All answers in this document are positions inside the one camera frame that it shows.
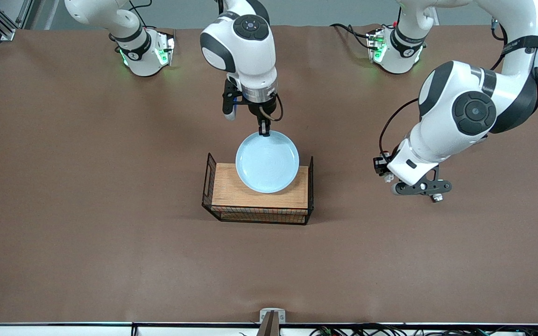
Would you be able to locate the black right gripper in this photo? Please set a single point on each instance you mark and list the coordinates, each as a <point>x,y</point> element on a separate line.
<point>260,110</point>

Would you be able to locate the light blue round plate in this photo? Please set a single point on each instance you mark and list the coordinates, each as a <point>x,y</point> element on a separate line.
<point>267,163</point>

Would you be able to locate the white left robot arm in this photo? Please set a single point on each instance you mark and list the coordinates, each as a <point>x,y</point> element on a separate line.
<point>442,140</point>

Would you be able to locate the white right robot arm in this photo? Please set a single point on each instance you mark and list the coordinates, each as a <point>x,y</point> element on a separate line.
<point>245,56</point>

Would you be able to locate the brown table cover sheet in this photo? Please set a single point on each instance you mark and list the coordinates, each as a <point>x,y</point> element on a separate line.
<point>269,261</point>

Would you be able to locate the orange white contact block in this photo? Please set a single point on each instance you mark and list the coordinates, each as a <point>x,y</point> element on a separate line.
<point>437,198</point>

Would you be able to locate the grey metal camera bracket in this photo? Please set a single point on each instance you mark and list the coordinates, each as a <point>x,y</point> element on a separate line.
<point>272,322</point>

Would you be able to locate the aluminium frame profile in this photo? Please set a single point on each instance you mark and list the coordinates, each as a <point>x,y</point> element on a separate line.
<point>8,34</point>

